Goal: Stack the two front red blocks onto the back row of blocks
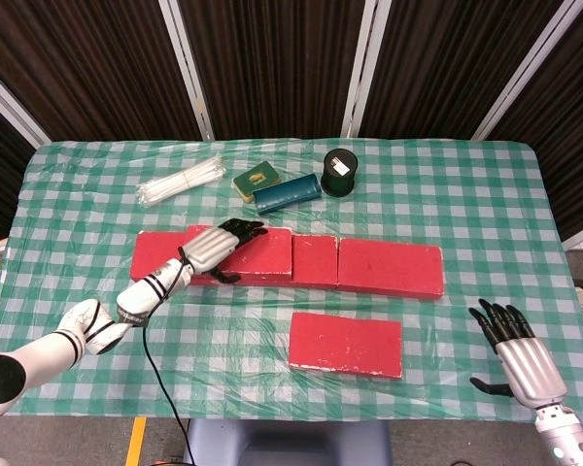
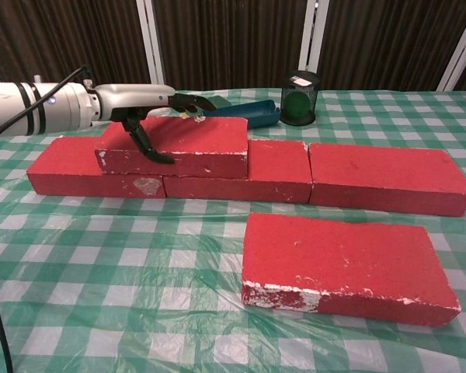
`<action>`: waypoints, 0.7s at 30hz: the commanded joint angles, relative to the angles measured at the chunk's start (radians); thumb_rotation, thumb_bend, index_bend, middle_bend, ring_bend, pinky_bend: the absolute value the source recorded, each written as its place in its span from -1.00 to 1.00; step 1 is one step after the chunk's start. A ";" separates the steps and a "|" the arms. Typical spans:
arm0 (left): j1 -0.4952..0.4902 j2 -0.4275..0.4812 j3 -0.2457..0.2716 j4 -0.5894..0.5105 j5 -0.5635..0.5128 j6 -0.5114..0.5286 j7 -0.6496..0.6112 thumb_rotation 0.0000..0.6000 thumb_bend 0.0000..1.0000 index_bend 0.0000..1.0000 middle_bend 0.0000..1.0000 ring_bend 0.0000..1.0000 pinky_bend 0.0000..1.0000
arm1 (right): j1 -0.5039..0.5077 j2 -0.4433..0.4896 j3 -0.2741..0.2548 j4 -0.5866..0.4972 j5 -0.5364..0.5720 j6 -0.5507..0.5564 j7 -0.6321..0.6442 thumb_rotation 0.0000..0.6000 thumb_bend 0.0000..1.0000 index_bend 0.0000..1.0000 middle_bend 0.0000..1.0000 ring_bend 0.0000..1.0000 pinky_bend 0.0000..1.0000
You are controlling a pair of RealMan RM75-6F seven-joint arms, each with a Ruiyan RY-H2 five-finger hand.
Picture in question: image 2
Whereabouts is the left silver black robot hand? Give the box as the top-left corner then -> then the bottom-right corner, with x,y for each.
94,83 -> 217,165

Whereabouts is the green yellow sponge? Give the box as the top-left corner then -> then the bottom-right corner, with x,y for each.
210,96 -> 233,113

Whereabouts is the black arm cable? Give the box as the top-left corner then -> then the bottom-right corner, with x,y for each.
0,65 -> 94,373

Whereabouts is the green white checkered tablecloth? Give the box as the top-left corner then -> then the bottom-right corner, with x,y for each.
0,87 -> 466,373

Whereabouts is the red foam brick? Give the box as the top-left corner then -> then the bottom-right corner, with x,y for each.
241,212 -> 462,327
308,142 -> 466,218
162,139 -> 314,205
94,115 -> 250,180
26,135 -> 167,199

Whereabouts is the blue plastic case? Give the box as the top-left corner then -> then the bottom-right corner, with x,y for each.
201,99 -> 282,130

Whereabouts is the black cylindrical container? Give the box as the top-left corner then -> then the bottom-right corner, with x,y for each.
280,69 -> 322,127

